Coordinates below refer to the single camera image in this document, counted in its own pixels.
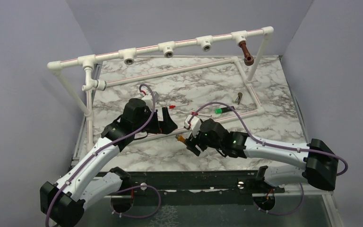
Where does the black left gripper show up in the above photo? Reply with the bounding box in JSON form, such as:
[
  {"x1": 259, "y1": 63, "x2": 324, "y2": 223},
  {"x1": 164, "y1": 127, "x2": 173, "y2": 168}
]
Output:
[{"x1": 134, "y1": 107, "x2": 178, "y2": 135}]

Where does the orange water faucet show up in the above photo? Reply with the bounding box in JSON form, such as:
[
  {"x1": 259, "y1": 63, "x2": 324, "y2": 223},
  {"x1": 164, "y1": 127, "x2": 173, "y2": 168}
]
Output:
[{"x1": 175, "y1": 134, "x2": 186, "y2": 144}]

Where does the white PVC pipe frame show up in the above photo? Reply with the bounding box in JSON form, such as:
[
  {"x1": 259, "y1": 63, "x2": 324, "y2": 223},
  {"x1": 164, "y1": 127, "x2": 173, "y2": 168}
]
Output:
[{"x1": 47, "y1": 26, "x2": 275, "y2": 152}]

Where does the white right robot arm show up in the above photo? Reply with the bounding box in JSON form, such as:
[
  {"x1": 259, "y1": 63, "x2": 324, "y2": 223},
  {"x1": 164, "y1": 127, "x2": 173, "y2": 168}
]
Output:
[{"x1": 184, "y1": 117, "x2": 338, "y2": 192}]

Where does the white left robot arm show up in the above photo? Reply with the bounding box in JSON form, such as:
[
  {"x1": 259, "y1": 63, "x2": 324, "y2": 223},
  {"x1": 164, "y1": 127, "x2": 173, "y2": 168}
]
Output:
[{"x1": 40, "y1": 98, "x2": 178, "y2": 227}]

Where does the brown water faucet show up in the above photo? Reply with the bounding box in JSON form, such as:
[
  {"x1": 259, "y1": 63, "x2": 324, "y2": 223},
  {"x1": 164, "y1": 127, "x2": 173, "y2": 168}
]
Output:
[{"x1": 238, "y1": 41, "x2": 255, "y2": 66}]

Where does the red capped white stick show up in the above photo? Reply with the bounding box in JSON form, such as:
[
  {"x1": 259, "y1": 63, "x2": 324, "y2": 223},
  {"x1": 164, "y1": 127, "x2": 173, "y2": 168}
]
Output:
[{"x1": 168, "y1": 103, "x2": 189, "y2": 109}]

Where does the green capped marker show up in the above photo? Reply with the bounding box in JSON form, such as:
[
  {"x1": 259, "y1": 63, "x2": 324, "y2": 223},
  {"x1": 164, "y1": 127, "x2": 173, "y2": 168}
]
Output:
[{"x1": 215, "y1": 106, "x2": 234, "y2": 114}]

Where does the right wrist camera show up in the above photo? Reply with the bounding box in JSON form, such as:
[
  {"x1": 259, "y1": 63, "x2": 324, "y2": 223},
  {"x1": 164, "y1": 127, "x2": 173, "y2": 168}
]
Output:
[{"x1": 184, "y1": 114, "x2": 202, "y2": 137}]

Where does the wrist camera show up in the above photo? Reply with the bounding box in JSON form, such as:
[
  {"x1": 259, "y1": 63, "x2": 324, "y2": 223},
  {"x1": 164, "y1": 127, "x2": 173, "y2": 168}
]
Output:
[
  {"x1": 141, "y1": 92, "x2": 159, "y2": 111},
  {"x1": 184, "y1": 114, "x2": 202, "y2": 137}
]

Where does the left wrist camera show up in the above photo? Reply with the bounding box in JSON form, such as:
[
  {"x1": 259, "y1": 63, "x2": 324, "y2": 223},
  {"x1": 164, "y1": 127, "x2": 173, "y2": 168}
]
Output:
[{"x1": 141, "y1": 92, "x2": 159, "y2": 111}]

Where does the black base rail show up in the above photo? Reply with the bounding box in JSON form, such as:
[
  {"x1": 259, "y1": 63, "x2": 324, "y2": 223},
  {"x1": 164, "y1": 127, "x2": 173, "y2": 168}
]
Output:
[{"x1": 94, "y1": 169, "x2": 285, "y2": 208}]

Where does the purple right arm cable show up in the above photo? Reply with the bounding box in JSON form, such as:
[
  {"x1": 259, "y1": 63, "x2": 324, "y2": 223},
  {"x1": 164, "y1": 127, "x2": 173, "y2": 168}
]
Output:
[{"x1": 190, "y1": 102, "x2": 349, "y2": 177}]

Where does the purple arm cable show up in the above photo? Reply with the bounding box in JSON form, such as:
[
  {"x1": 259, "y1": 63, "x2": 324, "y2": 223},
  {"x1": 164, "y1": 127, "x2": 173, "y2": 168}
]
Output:
[
  {"x1": 45, "y1": 83, "x2": 157, "y2": 227},
  {"x1": 190, "y1": 102, "x2": 349, "y2": 177}
]

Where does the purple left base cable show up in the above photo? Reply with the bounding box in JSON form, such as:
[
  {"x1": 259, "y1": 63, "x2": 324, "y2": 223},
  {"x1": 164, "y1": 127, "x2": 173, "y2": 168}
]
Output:
[{"x1": 110, "y1": 184, "x2": 163, "y2": 219}]

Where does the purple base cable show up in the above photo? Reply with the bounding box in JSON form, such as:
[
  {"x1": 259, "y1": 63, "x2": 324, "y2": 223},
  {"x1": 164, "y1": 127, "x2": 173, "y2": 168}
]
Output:
[
  {"x1": 110, "y1": 184, "x2": 163, "y2": 219},
  {"x1": 252, "y1": 183, "x2": 305, "y2": 217}
]

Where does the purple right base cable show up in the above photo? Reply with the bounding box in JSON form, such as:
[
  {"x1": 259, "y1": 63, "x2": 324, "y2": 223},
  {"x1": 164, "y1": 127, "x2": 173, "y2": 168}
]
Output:
[{"x1": 252, "y1": 183, "x2": 305, "y2": 217}]

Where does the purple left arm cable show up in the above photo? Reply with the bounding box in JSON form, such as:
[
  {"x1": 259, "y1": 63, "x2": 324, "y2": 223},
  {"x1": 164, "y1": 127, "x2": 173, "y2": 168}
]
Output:
[{"x1": 45, "y1": 83, "x2": 157, "y2": 227}]

